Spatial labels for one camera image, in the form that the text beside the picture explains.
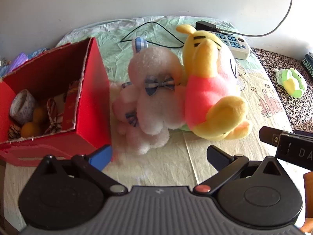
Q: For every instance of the red cardboard box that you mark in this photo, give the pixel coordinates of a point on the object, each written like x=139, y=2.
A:
x=95, y=98

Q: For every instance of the red gold-printed packet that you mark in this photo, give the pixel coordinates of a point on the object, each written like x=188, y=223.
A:
x=71, y=105

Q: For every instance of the purple plastic bag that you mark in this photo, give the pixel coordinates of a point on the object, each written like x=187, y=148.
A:
x=20, y=60

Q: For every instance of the white power strip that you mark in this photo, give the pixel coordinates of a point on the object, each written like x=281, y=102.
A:
x=240, y=52

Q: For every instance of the orange fruit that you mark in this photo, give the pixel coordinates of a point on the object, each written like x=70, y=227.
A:
x=30, y=129
x=40, y=114

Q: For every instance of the blue plastic bag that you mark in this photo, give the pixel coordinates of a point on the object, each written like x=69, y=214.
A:
x=39, y=52

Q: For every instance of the printed cartoon sheet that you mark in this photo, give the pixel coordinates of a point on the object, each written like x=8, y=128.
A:
x=166, y=166

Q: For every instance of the pine cone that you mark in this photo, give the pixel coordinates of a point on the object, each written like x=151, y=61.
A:
x=14, y=131

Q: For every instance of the yellow bear plush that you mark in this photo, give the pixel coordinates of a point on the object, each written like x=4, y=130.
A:
x=203, y=90

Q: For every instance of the teal striped cloth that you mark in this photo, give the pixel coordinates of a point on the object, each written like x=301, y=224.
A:
x=308, y=63

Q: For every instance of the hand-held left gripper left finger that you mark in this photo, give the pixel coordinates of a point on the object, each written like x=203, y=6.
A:
x=101, y=155

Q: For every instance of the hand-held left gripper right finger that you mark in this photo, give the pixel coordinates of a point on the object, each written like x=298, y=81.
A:
x=217, y=157

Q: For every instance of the green and yellow plush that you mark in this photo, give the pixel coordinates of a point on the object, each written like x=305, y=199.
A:
x=293, y=83

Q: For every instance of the black power adapter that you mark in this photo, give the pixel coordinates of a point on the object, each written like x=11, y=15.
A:
x=205, y=25

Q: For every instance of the large white bunny plush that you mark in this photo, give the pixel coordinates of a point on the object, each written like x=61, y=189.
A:
x=156, y=107

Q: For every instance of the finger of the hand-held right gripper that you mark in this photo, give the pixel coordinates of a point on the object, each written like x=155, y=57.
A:
x=269, y=135

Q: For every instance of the printed tape roll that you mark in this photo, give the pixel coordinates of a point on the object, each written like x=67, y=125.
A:
x=24, y=113

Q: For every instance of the brown wooden furniture piece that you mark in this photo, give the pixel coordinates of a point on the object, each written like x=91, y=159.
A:
x=308, y=188

